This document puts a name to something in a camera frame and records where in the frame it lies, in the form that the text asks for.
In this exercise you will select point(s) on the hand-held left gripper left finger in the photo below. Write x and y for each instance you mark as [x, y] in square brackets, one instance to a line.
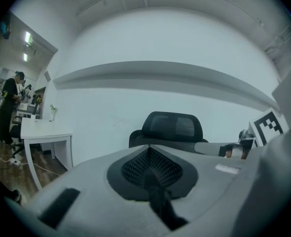
[91, 196]

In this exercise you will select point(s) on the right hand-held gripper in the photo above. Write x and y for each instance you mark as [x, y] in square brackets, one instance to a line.
[278, 171]

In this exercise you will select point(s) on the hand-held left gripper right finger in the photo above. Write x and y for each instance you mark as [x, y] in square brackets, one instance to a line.
[204, 181]

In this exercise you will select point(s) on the black mesh office chair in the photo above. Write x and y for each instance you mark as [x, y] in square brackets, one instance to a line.
[170, 127]

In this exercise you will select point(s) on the black swivel chair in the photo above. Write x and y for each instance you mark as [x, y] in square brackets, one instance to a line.
[15, 134]

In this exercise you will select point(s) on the black shoe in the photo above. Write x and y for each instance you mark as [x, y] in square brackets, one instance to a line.
[14, 196]

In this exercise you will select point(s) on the white desk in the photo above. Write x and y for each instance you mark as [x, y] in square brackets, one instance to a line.
[44, 132]

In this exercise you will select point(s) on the white power strip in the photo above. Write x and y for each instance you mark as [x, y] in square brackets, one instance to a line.
[14, 161]

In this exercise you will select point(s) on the white vase with flowers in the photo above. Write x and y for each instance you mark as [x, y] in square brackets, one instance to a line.
[53, 112]

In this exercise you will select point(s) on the ceiling light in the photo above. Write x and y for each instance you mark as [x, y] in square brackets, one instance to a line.
[27, 37]
[25, 57]

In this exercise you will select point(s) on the grey wall panel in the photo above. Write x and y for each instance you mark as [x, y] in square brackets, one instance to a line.
[47, 75]

